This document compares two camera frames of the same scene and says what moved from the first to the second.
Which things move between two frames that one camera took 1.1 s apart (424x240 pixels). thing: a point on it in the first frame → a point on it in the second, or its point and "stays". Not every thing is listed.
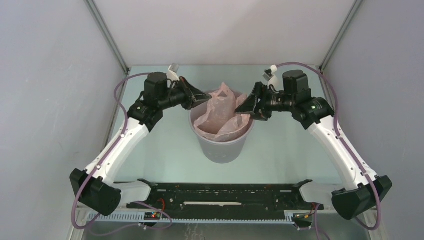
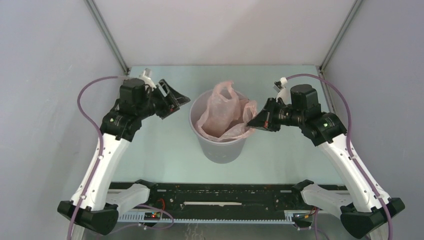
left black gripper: x=196 y=96 → x=175 y=99
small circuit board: x=152 y=216 stays
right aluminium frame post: x=340 y=35 stays
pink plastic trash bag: x=222 y=122 stays
